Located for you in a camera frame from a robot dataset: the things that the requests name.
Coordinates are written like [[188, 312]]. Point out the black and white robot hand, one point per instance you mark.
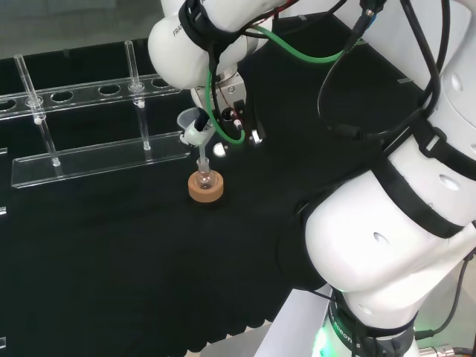
[[230, 93]]

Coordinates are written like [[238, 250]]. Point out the clear glass funnel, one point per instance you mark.
[[184, 119]]

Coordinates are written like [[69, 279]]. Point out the clear round-bottom flask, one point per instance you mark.
[[205, 180]]

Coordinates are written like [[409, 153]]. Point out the clear acrylic funnel stand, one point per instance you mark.
[[93, 163]]

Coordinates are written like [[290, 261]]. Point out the black bench cloth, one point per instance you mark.
[[148, 260]]

